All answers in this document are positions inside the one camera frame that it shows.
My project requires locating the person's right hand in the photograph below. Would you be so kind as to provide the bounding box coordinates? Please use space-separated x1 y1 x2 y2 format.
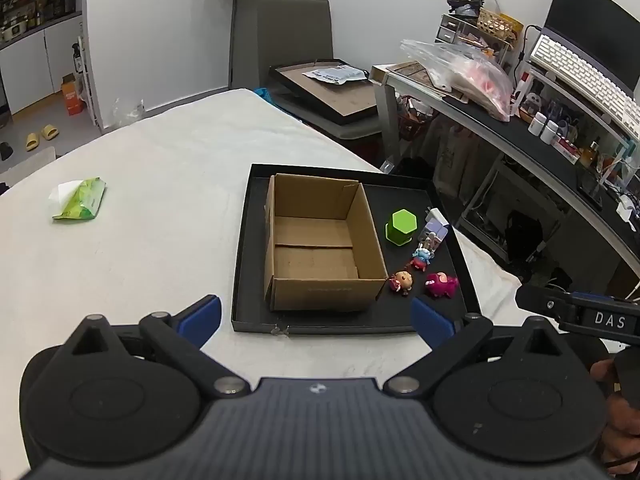
590 357 640 477

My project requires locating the green hexagonal box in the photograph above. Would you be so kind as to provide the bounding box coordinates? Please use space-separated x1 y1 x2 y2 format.
384 209 419 247

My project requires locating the clear plastic bag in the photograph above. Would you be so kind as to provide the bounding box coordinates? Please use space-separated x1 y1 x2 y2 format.
399 38 514 123

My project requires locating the brown-haired doll figurine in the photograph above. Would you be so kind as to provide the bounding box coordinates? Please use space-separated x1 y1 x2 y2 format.
389 269 415 295

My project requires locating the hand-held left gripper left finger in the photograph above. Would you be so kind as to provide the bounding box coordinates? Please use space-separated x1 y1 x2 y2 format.
65 294 252 400

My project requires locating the black desk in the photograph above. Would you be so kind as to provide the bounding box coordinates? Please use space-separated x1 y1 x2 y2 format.
372 62 640 283

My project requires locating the cluttered wall shelf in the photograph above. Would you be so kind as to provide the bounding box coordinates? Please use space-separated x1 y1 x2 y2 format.
0 0 84 47

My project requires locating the small blue toy figurine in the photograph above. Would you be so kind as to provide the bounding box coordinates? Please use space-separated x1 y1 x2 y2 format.
410 242 435 271

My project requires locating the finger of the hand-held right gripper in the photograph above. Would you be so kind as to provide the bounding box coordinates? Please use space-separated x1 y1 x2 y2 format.
515 284 577 322

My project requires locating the white mailing bag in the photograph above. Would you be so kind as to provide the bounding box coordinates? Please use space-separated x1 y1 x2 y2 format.
302 64 369 84

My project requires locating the magenta toy figurine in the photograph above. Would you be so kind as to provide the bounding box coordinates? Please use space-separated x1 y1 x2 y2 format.
424 272 460 300

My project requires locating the wicker basket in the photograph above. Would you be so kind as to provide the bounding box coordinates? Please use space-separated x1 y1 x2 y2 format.
476 7 524 42

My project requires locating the white table cover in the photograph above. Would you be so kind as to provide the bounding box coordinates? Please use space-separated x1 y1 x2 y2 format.
0 88 523 480

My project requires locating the black shallow tray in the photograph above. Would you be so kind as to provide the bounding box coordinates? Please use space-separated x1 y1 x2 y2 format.
231 163 482 335

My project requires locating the orange carton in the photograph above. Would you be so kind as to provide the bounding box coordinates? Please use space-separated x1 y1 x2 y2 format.
60 73 85 117

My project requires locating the green tissue packet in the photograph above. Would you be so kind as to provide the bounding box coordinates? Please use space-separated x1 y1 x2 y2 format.
49 177 107 222

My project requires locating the white keyboard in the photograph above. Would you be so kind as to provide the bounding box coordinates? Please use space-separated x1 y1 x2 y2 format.
528 34 640 141

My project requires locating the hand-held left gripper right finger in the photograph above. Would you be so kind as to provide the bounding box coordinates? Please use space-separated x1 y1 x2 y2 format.
384 297 569 399

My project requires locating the grey chair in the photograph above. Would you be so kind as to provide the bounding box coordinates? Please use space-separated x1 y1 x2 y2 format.
254 0 334 92

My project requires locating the small drawer organizer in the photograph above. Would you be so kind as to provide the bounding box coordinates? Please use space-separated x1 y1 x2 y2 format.
434 12 482 47

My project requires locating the white cabinet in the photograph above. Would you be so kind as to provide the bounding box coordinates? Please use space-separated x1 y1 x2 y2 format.
0 14 85 117

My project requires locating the cardboard box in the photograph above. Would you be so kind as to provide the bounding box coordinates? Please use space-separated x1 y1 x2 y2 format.
263 173 390 313

